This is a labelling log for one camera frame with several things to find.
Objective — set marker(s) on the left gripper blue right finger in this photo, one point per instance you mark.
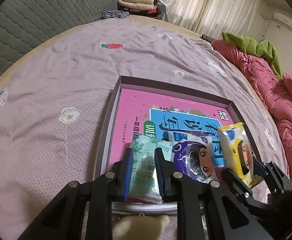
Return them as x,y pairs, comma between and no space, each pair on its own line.
164,171

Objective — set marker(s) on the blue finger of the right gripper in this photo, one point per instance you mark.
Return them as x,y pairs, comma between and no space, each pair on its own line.
259,168
235,184

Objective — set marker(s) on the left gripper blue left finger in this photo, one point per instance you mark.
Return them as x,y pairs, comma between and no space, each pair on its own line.
123,173

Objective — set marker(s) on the yellow cartoon wipes pack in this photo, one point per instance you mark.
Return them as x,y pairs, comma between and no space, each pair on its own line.
238,153

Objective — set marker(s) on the green floral tissue pack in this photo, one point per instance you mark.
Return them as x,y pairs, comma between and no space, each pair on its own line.
144,184

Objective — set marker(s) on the purple cartoon wipes pack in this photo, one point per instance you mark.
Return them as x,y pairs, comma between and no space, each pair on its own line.
192,154

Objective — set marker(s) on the cream teddy bear purple dress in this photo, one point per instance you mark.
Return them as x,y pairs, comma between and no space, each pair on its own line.
140,227

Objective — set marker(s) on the pink and blue book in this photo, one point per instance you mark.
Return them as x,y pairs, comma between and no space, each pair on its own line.
152,114

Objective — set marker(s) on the pink quilted comforter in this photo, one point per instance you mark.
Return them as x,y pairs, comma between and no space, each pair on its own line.
274,93

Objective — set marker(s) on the dark shallow cardboard box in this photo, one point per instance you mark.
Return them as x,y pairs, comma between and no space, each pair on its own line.
104,146

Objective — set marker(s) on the purple patterned bed sheet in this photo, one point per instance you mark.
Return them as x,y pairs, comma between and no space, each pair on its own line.
58,95

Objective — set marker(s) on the green garment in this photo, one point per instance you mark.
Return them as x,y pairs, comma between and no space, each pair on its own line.
263,49

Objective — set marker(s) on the white air conditioner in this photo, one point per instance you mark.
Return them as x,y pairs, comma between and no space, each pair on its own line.
284,19

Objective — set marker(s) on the dark patterned cloth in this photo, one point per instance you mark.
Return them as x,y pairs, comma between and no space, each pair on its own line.
118,14

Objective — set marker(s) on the white striped curtain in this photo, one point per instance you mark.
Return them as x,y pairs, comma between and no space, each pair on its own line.
212,17

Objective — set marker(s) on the stack of folded clothes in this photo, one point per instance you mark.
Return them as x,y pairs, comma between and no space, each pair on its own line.
147,8

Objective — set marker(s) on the grey quilted headboard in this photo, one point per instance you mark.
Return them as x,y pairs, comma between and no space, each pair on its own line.
25,24

